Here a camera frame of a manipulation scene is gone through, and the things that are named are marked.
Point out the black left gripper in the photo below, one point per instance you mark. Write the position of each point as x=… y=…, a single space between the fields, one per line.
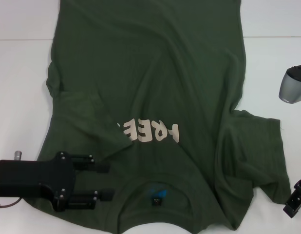
x=31 y=175

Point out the dark green printed T-shirt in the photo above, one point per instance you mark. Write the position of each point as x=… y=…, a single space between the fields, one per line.
x=153 y=73

